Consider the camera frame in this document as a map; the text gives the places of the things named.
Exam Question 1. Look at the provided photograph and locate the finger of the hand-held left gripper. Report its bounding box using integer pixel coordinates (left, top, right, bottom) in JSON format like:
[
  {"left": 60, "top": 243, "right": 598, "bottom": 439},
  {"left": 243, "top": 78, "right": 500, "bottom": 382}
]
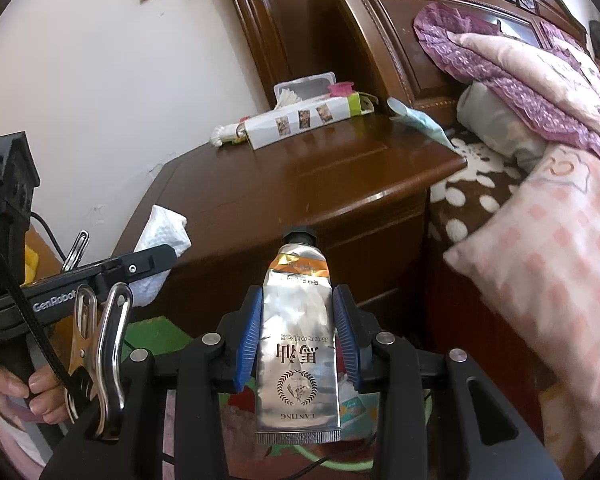
[{"left": 92, "top": 244, "right": 177, "bottom": 291}]

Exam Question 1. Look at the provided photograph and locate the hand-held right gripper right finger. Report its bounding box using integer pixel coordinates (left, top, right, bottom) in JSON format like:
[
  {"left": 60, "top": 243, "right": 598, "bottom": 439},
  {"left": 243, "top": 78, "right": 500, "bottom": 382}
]
[{"left": 331, "top": 284, "right": 566, "bottom": 480}]

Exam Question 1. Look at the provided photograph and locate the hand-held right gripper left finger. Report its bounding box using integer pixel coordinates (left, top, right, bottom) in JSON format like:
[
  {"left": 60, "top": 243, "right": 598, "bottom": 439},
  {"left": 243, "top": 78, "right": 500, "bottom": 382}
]
[{"left": 40, "top": 284, "right": 265, "bottom": 480}]

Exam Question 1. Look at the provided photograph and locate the white paper tissue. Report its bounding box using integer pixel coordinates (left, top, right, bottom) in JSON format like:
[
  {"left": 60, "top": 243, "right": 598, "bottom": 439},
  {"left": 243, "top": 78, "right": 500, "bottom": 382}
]
[{"left": 127, "top": 204, "right": 192, "bottom": 309}]

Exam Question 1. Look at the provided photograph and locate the silver hand cream tube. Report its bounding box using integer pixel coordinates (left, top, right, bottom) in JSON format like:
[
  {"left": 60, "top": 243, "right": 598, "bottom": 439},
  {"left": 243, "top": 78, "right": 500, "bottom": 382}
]
[{"left": 254, "top": 226, "right": 342, "bottom": 446}]

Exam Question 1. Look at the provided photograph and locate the teal printed wrapper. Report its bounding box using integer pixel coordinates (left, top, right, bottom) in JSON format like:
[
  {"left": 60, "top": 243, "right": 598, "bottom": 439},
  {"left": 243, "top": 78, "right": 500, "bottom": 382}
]
[{"left": 339, "top": 394, "right": 378, "bottom": 442}]

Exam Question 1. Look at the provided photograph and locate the blue face mask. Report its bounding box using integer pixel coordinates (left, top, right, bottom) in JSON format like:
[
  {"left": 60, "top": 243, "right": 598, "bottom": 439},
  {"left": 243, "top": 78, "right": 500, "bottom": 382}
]
[{"left": 386, "top": 96, "right": 455, "bottom": 150}]

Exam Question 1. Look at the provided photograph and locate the person's left hand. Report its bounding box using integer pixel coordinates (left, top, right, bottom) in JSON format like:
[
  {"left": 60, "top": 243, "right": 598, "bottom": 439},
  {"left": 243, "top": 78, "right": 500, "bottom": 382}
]
[{"left": 0, "top": 359, "right": 76, "bottom": 428}]

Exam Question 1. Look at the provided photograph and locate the white plastic bag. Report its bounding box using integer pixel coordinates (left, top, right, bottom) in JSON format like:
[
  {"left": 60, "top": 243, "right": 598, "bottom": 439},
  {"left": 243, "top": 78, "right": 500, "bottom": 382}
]
[{"left": 336, "top": 375, "right": 363, "bottom": 398}]

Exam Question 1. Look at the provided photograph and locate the metal spring clip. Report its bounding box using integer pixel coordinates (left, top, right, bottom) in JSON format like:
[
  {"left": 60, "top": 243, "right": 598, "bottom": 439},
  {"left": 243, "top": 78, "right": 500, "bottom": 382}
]
[
  {"left": 66, "top": 282, "right": 133, "bottom": 443},
  {"left": 61, "top": 230, "right": 91, "bottom": 272}
]

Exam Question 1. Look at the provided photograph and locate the green and pink foam mat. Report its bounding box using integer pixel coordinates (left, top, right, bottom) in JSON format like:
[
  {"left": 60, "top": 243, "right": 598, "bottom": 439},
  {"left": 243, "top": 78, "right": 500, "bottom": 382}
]
[{"left": 122, "top": 316, "right": 221, "bottom": 480}]

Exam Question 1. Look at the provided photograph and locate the yellow object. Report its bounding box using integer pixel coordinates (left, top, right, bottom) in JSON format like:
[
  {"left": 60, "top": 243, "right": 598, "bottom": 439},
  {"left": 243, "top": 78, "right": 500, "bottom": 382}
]
[{"left": 24, "top": 244, "right": 40, "bottom": 288}]

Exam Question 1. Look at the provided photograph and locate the red bed cover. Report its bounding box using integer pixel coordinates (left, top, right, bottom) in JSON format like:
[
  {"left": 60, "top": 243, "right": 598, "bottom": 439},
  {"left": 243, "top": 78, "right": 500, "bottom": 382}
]
[{"left": 422, "top": 240, "right": 556, "bottom": 441}]

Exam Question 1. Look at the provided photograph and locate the white crumpled bundle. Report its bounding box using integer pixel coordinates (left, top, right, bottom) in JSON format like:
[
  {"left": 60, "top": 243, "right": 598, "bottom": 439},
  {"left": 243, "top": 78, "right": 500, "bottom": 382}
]
[{"left": 210, "top": 121, "right": 247, "bottom": 150}]

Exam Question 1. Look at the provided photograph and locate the brown wooden nightstand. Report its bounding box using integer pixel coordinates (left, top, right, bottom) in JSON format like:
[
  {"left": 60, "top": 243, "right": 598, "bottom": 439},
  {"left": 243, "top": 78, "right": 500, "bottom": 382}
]
[{"left": 111, "top": 110, "right": 468, "bottom": 391}]

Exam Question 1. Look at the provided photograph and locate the brown polka dot blanket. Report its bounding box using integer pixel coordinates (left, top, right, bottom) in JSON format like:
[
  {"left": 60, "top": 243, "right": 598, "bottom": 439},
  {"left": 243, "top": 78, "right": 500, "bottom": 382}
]
[{"left": 426, "top": 130, "right": 541, "bottom": 261}]

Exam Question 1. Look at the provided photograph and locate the white box with pictures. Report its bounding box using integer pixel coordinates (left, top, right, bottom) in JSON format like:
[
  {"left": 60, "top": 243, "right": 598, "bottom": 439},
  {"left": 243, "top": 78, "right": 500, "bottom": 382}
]
[{"left": 241, "top": 91, "right": 379, "bottom": 152}]

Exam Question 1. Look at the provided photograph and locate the pink checked pillow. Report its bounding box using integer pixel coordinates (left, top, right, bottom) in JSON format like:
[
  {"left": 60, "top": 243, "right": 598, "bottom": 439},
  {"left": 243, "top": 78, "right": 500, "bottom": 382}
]
[{"left": 442, "top": 147, "right": 600, "bottom": 466}]

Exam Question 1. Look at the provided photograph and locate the grey pillow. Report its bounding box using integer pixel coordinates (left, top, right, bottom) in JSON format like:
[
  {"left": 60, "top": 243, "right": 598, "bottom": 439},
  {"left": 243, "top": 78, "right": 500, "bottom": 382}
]
[{"left": 455, "top": 82, "right": 551, "bottom": 173}]

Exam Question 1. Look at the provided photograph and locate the brown wooden headboard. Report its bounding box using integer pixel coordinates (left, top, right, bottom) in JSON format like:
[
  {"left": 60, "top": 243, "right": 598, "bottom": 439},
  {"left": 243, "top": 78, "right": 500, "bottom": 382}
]
[{"left": 195, "top": 0, "right": 596, "bottom": 131}]

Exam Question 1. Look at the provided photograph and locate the purple ruffled quilt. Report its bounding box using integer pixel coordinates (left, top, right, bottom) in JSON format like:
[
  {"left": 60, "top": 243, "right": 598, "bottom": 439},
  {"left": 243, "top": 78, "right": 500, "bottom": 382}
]
[{"left": 412, "top": 1, "right": 600, "bottom": 161}]

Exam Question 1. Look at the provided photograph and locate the black braided cable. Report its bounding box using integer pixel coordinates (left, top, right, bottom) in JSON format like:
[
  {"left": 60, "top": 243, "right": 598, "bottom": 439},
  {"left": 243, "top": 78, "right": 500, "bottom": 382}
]
[
  {"left": 30, "top": 212, "right": 68, "bottom": 261},
  {"left": 0, "top": 227, "right": 83, "bottom": 411}
]

